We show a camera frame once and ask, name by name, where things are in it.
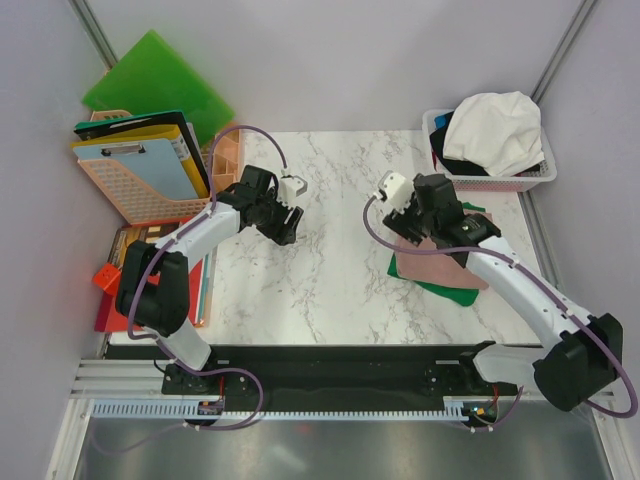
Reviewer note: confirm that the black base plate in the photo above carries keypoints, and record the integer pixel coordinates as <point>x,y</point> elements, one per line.
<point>344,376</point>

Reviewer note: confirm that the pink t shirt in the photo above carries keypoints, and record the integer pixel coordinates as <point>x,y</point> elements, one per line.
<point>440,270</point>

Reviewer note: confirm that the white laundry basket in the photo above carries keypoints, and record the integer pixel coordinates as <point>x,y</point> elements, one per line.
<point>518,184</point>

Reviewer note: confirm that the white cable duct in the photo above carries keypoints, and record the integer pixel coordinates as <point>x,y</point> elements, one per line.
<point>200,410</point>

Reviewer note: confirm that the green plastic folder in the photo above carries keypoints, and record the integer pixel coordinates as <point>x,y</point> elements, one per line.
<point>152,77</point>

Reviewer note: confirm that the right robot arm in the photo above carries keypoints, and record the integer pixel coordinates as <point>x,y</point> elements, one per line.
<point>454,224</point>

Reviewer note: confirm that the yellow folder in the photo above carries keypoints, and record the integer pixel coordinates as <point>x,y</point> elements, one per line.
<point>171,132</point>

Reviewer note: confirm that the green t shirt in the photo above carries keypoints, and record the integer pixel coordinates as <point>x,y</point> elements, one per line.
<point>463,297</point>

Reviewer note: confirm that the teal folder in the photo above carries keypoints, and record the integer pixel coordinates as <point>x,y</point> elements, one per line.
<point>206,289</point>

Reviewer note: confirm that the blue clipboard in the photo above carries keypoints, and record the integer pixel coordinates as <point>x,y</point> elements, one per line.
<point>161,163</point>

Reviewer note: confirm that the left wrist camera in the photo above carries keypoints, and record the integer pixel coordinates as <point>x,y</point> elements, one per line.
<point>290,189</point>

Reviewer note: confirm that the white t shirt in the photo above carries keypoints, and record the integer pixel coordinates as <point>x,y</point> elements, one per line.
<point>498,132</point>

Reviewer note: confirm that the aluminium frame rail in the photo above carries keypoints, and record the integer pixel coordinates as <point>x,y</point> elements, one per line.
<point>110,375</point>

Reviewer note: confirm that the red folder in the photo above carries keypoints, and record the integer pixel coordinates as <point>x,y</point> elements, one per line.
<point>108,320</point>

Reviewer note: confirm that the brown book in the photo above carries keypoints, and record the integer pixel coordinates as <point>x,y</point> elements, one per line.
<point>125,236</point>

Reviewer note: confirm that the black t shirt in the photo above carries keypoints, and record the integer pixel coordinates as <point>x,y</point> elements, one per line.
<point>455,167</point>

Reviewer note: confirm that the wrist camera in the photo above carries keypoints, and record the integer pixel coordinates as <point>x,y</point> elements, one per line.
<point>396,190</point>
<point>290,189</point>

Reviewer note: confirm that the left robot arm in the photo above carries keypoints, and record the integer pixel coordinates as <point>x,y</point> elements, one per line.
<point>154,292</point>

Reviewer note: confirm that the pink file rack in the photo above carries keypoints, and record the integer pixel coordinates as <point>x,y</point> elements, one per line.
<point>137,202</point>

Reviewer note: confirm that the orange desk organizer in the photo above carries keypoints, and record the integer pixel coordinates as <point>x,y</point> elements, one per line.
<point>228,160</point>

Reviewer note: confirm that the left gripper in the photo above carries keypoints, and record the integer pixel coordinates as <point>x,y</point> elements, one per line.
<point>281,233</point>

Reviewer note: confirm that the black folder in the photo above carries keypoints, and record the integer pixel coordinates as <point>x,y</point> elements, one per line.
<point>97,129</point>

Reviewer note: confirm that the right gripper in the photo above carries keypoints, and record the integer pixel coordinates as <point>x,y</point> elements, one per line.
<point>401,222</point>

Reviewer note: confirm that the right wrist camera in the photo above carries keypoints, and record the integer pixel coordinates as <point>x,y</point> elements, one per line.
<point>396,190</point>

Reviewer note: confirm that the red cube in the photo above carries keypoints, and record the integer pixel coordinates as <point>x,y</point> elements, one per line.
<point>108,279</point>

